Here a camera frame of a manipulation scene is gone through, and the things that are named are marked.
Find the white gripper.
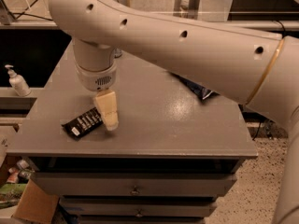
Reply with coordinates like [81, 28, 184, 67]
[75, 63, 119, 131]

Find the black rxbar chocolate bar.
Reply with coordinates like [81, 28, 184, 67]
[62, 107, 103, 140]

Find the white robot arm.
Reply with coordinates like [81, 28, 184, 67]
[49, 0, 299, 224]

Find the blue chip bag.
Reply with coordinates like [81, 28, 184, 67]
[176, 75, 216, 101]

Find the silver blue energy drink can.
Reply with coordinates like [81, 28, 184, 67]
[114, 49, 122, 58]

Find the grey drawer cabinet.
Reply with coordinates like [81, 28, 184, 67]
[8, 50, 257, 224]

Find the white pump bottle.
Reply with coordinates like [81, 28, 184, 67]
[5, 64, 31, 97]

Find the top drawer knob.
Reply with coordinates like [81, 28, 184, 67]
[130, 186, 139, 196]

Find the drawer knob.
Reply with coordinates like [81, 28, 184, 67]
[130, 186, 139, 196]
[135, 210, 144, 218]

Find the lower drawer knob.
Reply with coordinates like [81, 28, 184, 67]
[135, 210, 144, 218]

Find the brown cardboard box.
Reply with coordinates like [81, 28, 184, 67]
[13, 180, 59, 224]

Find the black cable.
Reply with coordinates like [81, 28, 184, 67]
[8, 11, 54, 21]

